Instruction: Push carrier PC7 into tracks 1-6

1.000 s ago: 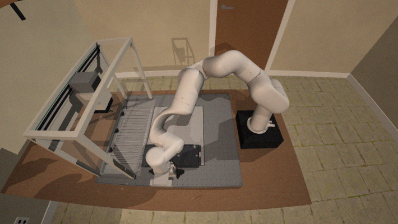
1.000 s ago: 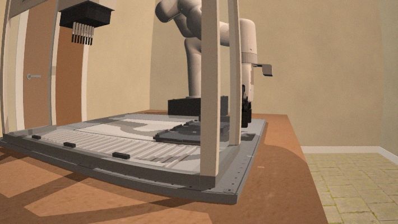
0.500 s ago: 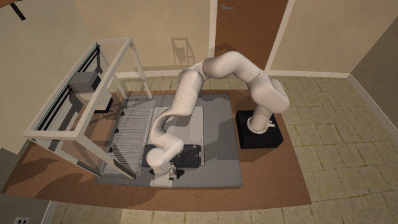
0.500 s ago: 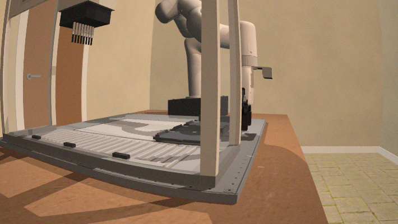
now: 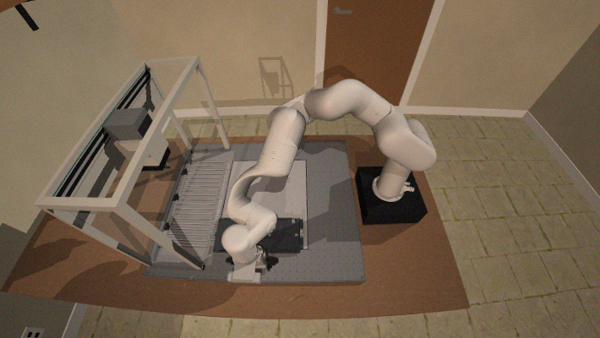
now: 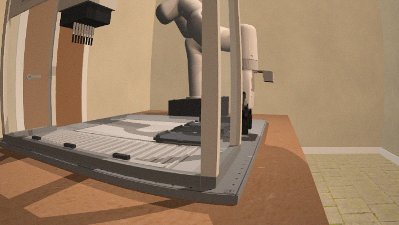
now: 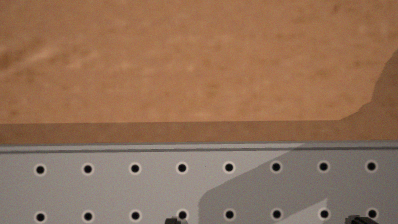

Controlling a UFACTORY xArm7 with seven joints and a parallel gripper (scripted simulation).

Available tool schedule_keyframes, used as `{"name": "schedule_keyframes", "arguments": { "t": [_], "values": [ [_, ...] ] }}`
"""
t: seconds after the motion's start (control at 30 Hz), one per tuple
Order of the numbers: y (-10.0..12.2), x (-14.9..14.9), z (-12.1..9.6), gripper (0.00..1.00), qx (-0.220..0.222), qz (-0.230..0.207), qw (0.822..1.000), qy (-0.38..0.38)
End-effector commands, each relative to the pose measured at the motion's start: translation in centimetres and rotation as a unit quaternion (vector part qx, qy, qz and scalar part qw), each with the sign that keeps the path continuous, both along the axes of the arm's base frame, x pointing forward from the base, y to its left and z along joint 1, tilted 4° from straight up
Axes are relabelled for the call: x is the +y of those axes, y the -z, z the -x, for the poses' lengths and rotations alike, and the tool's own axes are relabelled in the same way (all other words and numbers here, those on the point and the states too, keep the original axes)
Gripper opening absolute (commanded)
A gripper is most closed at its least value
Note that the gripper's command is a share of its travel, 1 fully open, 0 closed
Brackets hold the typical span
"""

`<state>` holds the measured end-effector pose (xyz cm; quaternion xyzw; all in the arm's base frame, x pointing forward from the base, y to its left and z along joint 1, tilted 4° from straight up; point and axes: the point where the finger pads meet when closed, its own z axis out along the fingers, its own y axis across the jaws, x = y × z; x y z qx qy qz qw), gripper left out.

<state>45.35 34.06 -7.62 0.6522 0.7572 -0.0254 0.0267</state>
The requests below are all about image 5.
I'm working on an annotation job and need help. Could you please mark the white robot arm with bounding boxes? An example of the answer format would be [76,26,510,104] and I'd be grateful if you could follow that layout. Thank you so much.
[221,79,437,284]

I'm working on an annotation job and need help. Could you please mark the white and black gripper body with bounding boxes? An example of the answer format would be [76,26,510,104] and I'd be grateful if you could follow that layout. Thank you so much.
[232,245,268,268]

